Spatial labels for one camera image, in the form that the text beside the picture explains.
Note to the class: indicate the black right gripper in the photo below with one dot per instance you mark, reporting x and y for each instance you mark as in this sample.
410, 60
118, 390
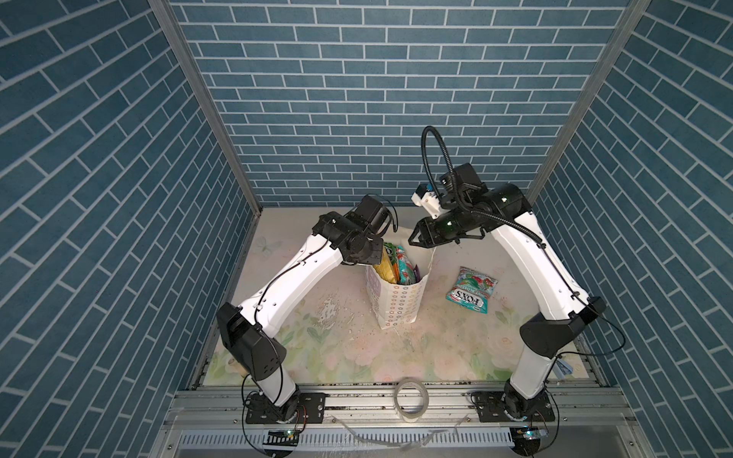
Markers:
426, 236

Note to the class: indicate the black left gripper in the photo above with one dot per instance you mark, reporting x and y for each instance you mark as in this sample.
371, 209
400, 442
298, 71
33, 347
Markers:
376, 256

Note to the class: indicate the yellow kettle chips bag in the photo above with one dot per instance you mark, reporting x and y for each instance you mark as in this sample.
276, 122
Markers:
384, 269

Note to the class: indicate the white patterned paper bag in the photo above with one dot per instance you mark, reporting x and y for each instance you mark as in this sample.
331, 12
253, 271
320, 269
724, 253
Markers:
396, 304

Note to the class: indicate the teal Fox's mint blossom candy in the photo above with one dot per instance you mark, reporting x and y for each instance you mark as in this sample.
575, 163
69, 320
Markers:
472, 290

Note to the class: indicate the green Fox's spring tea candy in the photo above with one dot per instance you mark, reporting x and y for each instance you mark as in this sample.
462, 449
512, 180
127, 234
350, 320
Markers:
399, 259

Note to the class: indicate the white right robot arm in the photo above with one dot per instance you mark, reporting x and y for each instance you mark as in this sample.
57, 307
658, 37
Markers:
565, 308

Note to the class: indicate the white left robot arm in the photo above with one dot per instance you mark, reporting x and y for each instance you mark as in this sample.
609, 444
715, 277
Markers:
248, 330

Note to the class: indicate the clear tape roll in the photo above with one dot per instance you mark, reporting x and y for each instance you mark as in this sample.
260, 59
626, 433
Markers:
410, 400

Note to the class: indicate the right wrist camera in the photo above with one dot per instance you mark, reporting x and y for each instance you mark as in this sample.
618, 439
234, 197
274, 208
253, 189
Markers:
425, 197

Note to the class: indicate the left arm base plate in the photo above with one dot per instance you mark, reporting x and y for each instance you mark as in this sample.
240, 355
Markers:
309, 407

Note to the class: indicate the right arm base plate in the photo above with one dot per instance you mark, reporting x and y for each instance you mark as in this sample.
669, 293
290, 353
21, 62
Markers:
501, 406

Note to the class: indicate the aluminium front rail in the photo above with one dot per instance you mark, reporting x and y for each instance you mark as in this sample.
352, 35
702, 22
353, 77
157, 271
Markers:
363, 405

